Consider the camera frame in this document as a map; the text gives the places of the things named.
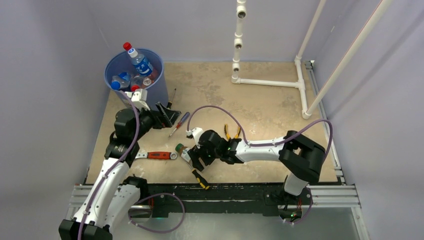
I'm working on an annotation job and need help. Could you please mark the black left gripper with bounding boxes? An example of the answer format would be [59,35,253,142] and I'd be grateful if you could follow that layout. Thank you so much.
[131,101,180,142]

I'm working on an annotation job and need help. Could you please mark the small clear bottle blue cap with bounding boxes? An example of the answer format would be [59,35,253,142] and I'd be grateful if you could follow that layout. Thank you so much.
[110,72,132,92]

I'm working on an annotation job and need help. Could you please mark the orange tea bottle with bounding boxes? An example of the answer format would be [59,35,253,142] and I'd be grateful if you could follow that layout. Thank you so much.
[142,77,154,88]

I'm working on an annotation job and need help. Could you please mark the aluminium frame rail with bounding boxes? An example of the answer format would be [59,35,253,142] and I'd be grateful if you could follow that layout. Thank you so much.
[309,185,361,208]

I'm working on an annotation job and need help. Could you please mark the clear bottle white cap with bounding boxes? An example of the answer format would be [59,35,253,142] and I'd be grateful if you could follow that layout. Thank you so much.
[127,47,154,77]

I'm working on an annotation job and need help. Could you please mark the blue red screwdriver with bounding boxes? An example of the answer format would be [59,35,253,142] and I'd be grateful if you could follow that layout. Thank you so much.
[168,111,191,138]

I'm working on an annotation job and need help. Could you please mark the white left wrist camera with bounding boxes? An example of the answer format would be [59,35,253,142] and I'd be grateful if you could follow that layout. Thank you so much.
[124,88,151,111]

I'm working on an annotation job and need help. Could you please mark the Starbucks bottle green cap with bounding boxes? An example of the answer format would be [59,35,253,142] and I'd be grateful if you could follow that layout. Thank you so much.
[175,143,192,163]

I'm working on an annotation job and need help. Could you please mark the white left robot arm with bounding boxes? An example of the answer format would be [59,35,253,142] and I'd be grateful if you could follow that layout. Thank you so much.
[58,102,181,240]

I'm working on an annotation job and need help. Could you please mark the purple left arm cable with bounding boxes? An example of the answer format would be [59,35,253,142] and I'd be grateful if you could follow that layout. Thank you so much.
[76,91,186,240]

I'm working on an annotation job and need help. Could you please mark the blue plastic bin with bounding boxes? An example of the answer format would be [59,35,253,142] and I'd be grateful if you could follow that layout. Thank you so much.
[104,48,169,111]

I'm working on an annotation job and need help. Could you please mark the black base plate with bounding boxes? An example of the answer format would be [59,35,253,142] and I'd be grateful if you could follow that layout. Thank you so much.
[116,182,314,220]

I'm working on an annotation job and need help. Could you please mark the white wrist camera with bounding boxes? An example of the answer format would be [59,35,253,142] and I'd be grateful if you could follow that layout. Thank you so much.
[124,88,151,111]
[186,127,205,148]

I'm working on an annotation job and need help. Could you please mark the yellow handled pliers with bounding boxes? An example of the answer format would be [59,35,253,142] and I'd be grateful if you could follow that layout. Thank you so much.
[223,123,242,141]

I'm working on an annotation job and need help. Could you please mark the white pipe frame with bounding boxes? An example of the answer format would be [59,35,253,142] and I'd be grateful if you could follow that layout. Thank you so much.
[231,0,395,120]

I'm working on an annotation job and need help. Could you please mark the clear bottle red label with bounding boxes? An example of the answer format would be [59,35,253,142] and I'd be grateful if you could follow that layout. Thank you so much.
[122,42,133,51]

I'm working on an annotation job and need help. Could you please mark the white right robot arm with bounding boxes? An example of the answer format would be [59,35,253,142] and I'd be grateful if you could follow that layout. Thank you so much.
[186,127,327,204]

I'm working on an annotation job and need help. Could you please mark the overhead white camera mount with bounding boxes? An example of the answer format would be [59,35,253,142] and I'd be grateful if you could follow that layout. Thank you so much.
[231,0,247,84]

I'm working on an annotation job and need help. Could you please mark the black yellow screwdriver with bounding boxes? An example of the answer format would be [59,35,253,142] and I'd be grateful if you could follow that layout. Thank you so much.
[191,168,210,190]
[166,88,177,109]

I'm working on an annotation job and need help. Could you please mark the red handled adjustable wrench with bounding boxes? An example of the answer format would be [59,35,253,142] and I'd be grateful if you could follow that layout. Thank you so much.
[135,151,178,161]

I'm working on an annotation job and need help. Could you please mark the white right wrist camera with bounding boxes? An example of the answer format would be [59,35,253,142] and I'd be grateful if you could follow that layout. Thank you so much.
[186,127,205,148]

